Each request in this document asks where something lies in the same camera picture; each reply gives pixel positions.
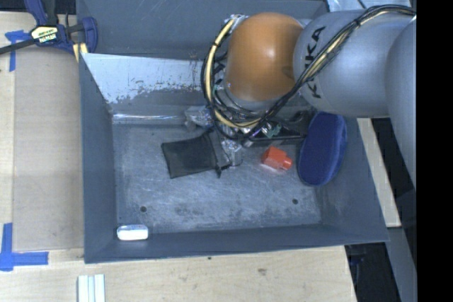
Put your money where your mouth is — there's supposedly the black cylinder on white bracket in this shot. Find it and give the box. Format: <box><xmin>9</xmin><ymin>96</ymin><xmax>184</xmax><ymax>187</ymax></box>
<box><xmin>241</xmin><ymin>130</ymin><xmax>306</xmax><ymax>149</ymax></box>

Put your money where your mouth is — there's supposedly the grey metal bin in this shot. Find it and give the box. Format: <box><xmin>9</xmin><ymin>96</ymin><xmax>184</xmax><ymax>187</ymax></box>
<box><xmin>74</xmin><ymin>0</ymin><xmax>391</xmax><ymax>265</ymax></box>

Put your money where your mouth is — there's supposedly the pale wood board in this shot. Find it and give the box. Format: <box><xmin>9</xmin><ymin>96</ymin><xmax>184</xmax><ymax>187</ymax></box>
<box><xmin>11</xmin><ymin>48</ymin><xmax>86</xmax><ymax>252</ymax></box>

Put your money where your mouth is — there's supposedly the blue oval cushion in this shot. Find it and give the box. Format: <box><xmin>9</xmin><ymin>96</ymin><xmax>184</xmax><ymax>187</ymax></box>
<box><xmin>297</xmin><ymin>110</ymin><xmax>348</xmax><ymax>187</ymax></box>

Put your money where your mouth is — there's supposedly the red-orange small block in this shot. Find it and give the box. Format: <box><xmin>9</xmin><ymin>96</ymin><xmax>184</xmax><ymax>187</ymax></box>
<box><xmin>260</xmin><ymin>146</ymin><xmax>294</xmax><ymax>173</ymax></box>

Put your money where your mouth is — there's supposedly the clear crumpled plastic packet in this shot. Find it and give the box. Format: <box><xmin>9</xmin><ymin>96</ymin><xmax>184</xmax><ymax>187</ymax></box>
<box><xmin>183</xmin><ymin>105</ymin><xmax>214</xmax><ymax>132</ymax></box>

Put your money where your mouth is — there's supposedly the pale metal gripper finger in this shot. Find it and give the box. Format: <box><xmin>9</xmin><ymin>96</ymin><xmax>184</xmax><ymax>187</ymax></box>
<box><xmin>220</xmin><ymin>137</ymin><xmax>246</xmax><ymax>168</ymax></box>

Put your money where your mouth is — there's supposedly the white small flat case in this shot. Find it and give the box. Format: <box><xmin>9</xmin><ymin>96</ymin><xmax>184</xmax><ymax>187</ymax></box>
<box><xmin>116</xmin><ymin>223</ymin><xmax>149</xmax><ymax>242</ymax></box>

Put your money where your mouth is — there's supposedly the black cloth pouch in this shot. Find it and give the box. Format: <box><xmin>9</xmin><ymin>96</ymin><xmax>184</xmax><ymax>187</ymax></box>
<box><xmin>160</xmin><ymin>132</ymin><xmax>228</xmax><ymax>180</ymax></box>

